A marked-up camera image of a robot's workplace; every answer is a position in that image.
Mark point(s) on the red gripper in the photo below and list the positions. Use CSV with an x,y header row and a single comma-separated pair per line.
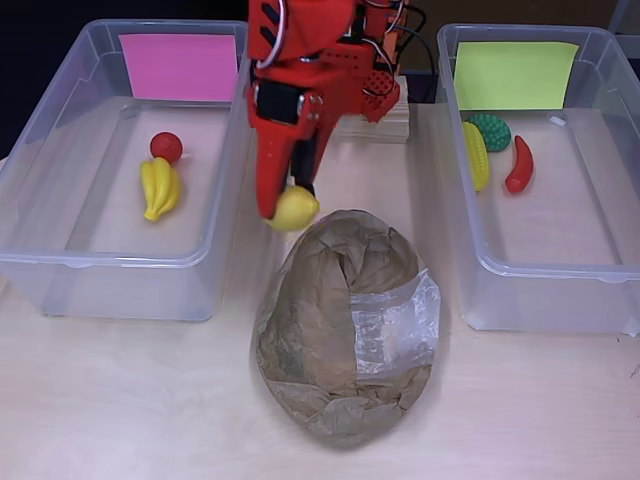
x,y
276,106

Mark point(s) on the yellow toy lemon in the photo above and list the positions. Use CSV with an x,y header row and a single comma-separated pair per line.
x,y
295,210

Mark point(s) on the red tomato toy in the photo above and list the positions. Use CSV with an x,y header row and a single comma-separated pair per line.
x,y
166,146

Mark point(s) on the yellow toy banana bunch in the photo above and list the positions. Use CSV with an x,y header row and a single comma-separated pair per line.
x,y
160,187

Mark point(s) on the yellow toy corn cob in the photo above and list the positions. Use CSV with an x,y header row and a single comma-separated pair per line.
x,y
476,155

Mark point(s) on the green knobbly toy vegetable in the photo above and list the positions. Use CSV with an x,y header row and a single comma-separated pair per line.
x,y
492,132

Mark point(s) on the red toy chili pepper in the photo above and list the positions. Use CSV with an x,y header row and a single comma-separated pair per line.
x,y
520,167

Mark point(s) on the red robot arm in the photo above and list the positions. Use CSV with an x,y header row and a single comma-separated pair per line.
x,y
310,30

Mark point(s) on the clear plastic bin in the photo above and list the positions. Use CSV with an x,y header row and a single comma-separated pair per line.
x,y
550,300
125,295

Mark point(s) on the wooden base block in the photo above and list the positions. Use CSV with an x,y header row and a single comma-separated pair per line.
x,y
390,130

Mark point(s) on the pink paper note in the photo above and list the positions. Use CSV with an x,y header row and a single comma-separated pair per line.
x,y
180,67

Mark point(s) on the crumpled brown paper bag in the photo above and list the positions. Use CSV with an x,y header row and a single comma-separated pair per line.
x,y
310,325

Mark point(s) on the yellow paper note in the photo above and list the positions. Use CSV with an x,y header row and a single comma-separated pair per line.
x,y
515,75

